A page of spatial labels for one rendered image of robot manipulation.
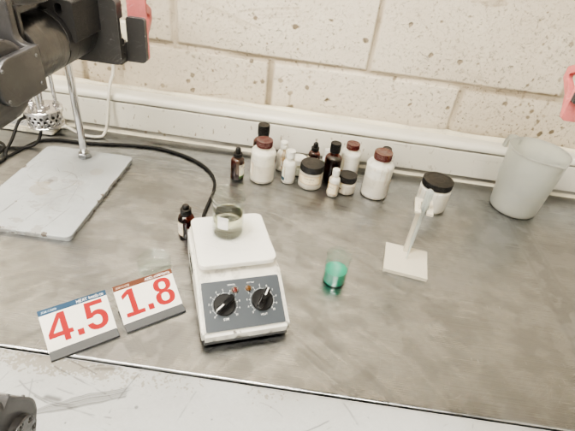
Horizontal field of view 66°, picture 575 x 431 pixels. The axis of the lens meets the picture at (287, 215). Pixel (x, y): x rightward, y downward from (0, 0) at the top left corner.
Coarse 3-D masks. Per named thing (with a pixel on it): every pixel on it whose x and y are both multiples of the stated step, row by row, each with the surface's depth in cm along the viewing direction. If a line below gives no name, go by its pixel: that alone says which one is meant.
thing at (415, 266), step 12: (420, 204) 76; (432, 204) 77; (432, 216) 75; (408, 240) 83; (384, 252) 84; (396, 252) 84; (420, 252) 85; (384, 264) 81; (396, 264) 81; (408, 264) 82; (420, 264) 82; (408, 276) 80; (420, 276) 79
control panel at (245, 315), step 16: (208, 288) 64; (224, 288) 65; (240, 288) 65; (256, 288) 66; (272, 288) 66; (208, 304) 63; (240, 304) 64; (272, 304) 65; (208, 320) 62; (224, 320) 63; (240, 320) 63; (256, 320) 64; (272, 320) 64
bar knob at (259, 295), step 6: (252, 294) 65; (258, 294) 65; (264, 294) 64; (270, 294) 66; (252, 300) 65; (258, 300) 65; (264, 300) 64; (270, 300) 65; (258, 306) 63; (264, 306) 65
